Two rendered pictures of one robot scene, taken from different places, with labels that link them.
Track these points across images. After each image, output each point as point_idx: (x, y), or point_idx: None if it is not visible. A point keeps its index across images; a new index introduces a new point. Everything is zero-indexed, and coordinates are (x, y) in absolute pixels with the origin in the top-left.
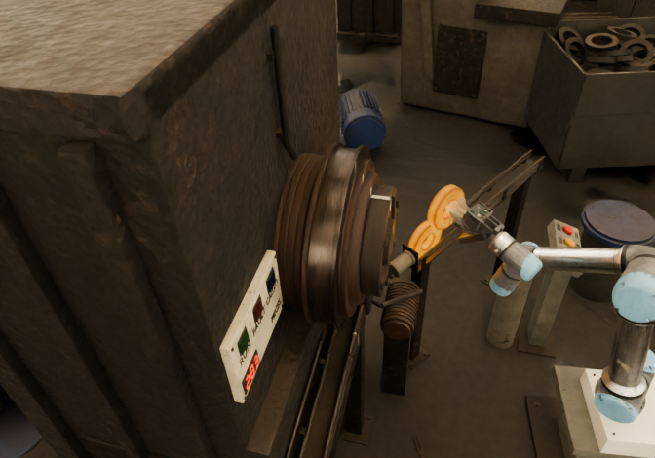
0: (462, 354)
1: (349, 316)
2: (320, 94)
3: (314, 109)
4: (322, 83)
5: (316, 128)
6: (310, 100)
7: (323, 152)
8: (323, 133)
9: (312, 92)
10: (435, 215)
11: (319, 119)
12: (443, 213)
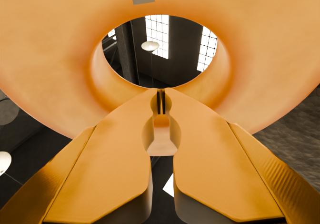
0: None
1: None
2: (275, 146)
3: (301, 154)
4: (265, 145)
5: (310, 142)
6: (305, 166)
7: (311, 106)
8: (293, 119)
9: (295, 164)
10: (300, 102)
11: (295, 138)
12: (235, 87)
